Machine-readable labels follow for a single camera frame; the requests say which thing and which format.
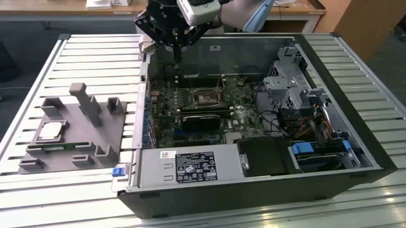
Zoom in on wooden cabinet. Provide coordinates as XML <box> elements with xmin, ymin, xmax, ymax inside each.
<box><xmin>312</xmin><ymin>0</ymin><xmax>406</xmax><ymax>63</ymax></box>

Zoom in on silver power supply unit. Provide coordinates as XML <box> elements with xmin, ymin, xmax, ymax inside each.
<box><xmin>125</xmin><ymin>148</ymin><xmax>245</xmax><ymax>193</ymax></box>

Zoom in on CPU socket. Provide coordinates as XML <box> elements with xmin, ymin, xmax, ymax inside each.
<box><xmin>188</xmin><ymin>87</ymin><xmax>225</xmax><ymax>107</ymax></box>

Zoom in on white papers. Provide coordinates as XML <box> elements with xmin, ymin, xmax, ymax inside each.
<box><xmin>273</xmin><ymin>0</ymin><xmax>313</xmax><ymax>8</ymax></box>

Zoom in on green motherboard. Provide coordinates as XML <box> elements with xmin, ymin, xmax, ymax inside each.
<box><xmin>145</xmin><ymin>75</ymin><xmax>267</xmax><ymax>148</ymax></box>

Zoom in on silver drive cage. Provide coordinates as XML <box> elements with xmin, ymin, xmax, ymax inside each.
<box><xmin>261</xmin><ymin>46</ymin><xmax>333</xmax><ymax>112</ymax></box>

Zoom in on wooden desk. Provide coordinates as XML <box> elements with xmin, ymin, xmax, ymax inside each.
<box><xmin>0</xmin><ymin>0</ymin><xmax>327</xmax><ymax>34</ymax></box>

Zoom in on grey parts rack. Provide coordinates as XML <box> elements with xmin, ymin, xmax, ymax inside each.
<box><xmin>17</xmin><ymin>82</ymin><xmax>128</xmax><ymax>175</ymax></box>

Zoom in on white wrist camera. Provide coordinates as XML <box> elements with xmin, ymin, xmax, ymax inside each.
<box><xmin>176</xmin><ymin>0</ymin><xmax>221</xmax><ymax>26</ymax></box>

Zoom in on silver case corner bracket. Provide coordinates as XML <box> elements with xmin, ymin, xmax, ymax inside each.
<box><xmin>138</xmin><ymin>35</ymin><xmax>156</xmax><ymax>55</ymax></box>

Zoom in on plain white box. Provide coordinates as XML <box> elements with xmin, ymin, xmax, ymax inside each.
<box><xmin>85</xmin><ymin>0</ymin><xmax>113</xmax><ymax>10</ymax></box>

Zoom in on silver disk bay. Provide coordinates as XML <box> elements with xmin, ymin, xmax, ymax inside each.
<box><xmin>287</xmin><ymin>139</ymin><xmax>362</xmax><ymax>174</ymax></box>

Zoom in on silver CPU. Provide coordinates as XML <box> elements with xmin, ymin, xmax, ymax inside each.
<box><xmin>37</xmin><ymin>122</ymin><xmax>65</xmax><ymax>141</ymax></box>

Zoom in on thin black desk cable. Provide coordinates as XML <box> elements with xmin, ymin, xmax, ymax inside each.
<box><xmin>277</xmin><ymin>5</ymin><xmax>291</xmax><ymax>22</ymax></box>

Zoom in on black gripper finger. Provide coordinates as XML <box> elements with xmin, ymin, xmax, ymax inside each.
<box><xmin>133</xmin><ymin>10</ymin><xmax>179</xmax><ymax>64</ymax></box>
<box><xmin>176</xmin><ymin>22</ymin><xmax>211</xmax><ymax>64</ymax></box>

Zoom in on black plastic shroud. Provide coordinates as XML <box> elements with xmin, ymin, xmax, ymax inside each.
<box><xmin>236</xmin><ymin>137</ymin><xmax>301</xmax><ymax>178</ymax></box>

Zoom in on blue disk carrier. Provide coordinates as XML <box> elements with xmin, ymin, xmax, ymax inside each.
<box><xmin>291</xmin><ymin>142</ymin><xmax>315</xmax><ymax>155</ymax></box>

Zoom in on yellow red wire bundle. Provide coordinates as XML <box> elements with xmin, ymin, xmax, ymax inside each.
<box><xmin>292</xmin><ymin>102</ymin><xmax>335</xmax><ymax>141</ymax></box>

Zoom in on black PC case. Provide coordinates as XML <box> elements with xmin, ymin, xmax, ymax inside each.
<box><xmin>110</xmin><ymin>32</ymin><xmax>399</xmax><ymax>219</ymax></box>

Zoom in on silver heat sink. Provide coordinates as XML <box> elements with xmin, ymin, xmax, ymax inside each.
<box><xmin>224</xmin><ymin>132</ymin><xmax>244</xmax><ymax>143</ymax></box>

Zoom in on green RAM stick white label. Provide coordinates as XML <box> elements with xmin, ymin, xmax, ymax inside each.
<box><xmin>40</xmin><ymin>141</ymin><xmax>89</xmax><ymax>152</ymax></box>

